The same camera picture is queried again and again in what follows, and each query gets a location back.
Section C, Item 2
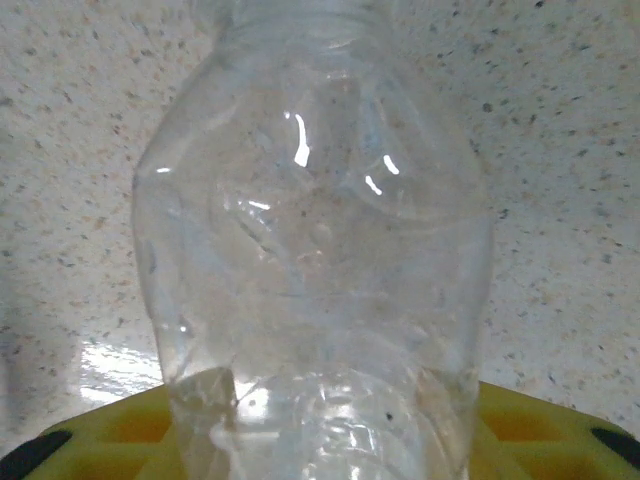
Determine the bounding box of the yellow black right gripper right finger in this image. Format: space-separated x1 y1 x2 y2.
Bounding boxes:
468 381 640 480

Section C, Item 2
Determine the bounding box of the clear plastic bottle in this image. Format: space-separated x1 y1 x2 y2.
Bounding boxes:
130 0 496 480

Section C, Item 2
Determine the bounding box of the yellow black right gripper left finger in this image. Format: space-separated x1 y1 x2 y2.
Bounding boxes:
0 385 187 480

